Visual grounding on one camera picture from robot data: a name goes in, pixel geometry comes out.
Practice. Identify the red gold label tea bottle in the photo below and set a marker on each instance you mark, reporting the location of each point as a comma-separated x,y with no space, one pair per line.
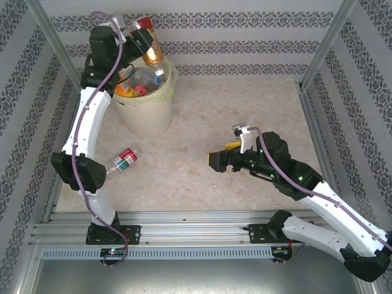
153,56

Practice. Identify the blue label water bottle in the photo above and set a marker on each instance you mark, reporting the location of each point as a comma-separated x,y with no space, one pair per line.
157,80

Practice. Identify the red label cola bottle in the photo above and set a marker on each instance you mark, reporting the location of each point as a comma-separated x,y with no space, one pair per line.
141,89

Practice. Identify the orange juice bottle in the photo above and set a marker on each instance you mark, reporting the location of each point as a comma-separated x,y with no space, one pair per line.
124,90

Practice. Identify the red white label bottle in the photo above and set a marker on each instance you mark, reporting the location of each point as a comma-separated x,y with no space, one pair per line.
125,157

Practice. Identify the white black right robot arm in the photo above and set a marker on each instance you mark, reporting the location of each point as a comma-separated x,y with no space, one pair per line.
312,235

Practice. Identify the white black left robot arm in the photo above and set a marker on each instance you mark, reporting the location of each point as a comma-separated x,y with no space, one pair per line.
88,122

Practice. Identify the cream plastic waste bin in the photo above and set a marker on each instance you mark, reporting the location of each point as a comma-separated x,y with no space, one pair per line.
170,88

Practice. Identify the beige plastic bin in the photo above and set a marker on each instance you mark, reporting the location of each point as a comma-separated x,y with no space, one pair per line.
147,119

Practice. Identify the small green circuit board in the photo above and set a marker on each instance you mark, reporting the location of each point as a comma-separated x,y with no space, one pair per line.
280,250
113,251

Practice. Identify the grey metal sheet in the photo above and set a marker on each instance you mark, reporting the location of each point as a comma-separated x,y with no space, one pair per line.
183,278

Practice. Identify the aluminium side rail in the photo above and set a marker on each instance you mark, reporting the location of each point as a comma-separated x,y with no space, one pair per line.
310,116
50,209

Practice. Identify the aluminium frame post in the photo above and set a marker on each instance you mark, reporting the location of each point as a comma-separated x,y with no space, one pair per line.
326,43
55,43

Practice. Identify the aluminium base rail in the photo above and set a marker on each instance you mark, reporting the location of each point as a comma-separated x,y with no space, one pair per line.
190,228

